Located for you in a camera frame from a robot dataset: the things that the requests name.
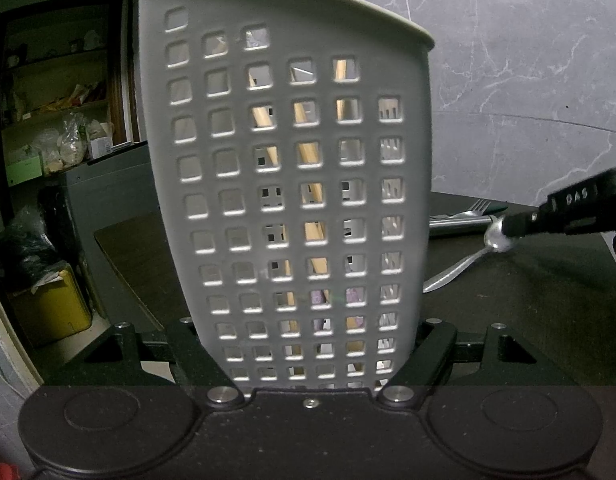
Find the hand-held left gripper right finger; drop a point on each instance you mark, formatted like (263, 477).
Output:
(430, 352)

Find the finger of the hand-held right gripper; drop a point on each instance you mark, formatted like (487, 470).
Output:
(578, 200)

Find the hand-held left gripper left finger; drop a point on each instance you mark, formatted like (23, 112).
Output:
(195, 355)

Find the metal spoon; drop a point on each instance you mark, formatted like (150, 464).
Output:
(494, 241)

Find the wooden chopstick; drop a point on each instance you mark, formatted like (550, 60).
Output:
(262, 116)
(310, 152)
(344, 72)

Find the white perforated utensil basket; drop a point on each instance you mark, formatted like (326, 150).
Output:
(298, 20)

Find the purple object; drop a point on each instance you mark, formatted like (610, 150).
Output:
(355, 296)

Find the metal fork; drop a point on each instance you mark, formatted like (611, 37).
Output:
(480, 207)

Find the yellow box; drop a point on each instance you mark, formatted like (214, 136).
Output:
(57, 310)

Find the grey cabinet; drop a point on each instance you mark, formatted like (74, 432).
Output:
(107, 190)

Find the black plastic bag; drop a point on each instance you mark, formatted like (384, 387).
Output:
(27, 245)

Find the small white box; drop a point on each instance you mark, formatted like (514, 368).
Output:
(101, 145)

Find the clear bags of food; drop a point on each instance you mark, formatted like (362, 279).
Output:
(67, 145)

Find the light green box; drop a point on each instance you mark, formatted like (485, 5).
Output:
(25, 170)

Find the wooden shelf unit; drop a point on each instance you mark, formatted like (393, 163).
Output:
(52, 60)

